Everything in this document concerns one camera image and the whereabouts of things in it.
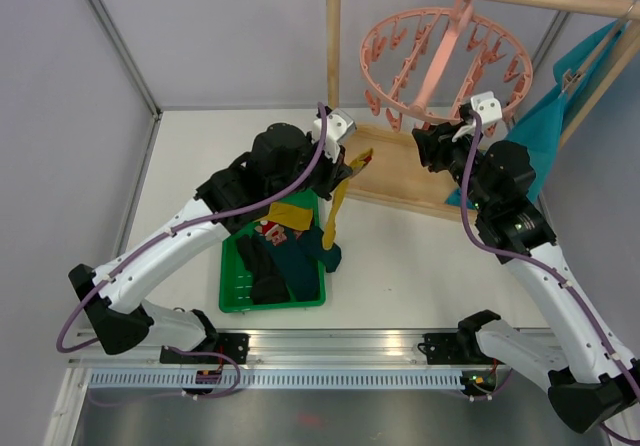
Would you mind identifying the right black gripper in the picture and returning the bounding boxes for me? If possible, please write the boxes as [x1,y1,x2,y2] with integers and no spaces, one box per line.
[414,119,495,214]

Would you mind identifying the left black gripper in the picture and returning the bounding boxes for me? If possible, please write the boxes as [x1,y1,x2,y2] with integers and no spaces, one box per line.
[269,132,353,202]

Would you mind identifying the yellow sock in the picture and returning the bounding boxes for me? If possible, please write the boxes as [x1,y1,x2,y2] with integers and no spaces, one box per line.
[322,148,374,251]
[256,202,314,231]

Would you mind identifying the pink round clip hanger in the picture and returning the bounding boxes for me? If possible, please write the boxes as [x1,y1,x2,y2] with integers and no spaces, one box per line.
[359,0,533,131]

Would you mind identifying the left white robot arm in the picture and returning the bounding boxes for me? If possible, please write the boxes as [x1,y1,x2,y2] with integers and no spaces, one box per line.
[69,111,356,363]

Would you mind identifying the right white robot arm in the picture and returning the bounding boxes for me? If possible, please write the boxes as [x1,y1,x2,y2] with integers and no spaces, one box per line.
[411,123,639,433]

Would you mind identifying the metal clip hanger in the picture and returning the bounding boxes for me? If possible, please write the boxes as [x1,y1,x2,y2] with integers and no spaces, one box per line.
[562,0,638,94]

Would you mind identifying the wooden clothes rack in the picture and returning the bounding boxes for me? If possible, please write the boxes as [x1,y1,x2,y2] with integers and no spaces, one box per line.
[326,0,639,220]

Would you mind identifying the christmas pattern sock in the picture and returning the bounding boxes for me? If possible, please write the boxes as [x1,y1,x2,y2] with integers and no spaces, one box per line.
[254,220,289,247]

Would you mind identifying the dark teal sock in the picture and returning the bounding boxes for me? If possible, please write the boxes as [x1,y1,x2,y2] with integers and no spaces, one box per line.
[257,226,342,302]

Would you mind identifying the teal cloth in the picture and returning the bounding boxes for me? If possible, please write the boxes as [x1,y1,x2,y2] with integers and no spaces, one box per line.
[444,19,626,207]

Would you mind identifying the black sock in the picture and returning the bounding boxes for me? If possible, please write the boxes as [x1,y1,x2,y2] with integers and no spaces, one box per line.
[236,235,291,305]

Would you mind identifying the green plastic tray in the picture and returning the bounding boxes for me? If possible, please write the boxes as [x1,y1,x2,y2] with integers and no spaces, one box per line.
[218,186,327,314]

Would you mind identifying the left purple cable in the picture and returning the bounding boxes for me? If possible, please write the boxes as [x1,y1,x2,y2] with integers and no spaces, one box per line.
[55,100,331,355]

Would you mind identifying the purple cable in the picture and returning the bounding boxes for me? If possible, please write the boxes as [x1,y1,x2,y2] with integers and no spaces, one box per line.
[459,111,640,442]
[55,100,331,355]

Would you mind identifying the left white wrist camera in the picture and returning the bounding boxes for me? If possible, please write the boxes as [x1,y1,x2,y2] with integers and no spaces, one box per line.
[310,107,357,163]

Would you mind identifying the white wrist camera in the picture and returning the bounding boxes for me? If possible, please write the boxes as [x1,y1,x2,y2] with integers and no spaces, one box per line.
[452,91,503,142]
[310,107,357,163]

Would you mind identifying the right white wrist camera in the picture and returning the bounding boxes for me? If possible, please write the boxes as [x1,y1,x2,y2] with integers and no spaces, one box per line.
[452,91,503,142]

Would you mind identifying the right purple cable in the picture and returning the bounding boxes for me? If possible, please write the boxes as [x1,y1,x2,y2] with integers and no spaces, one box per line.
[459,111,640,442]

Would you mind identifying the aluminium mounting rail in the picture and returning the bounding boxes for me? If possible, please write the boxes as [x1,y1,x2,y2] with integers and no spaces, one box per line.
[68,329,561,367]

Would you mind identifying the slotted cable duct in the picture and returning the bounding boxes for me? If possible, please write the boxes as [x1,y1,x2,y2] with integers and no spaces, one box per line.
[89,368,464,390]

